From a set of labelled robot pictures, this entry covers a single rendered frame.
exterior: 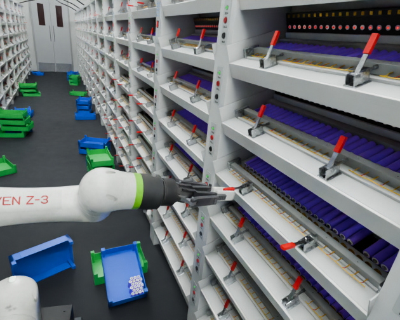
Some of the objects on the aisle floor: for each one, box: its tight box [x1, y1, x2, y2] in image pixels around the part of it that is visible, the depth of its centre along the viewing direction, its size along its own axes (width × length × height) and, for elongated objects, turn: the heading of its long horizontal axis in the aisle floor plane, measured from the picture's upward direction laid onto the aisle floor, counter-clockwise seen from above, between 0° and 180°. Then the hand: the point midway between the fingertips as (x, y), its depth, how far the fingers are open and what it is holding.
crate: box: [101, 241, 148, 308], centre depth 157 cm, size 30×20×8 cm
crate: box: [91, 241, 147, 286], centre depth 171 cm, size 30×20×8 cm
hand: (222, 193), depth 85 cm, fingers closed
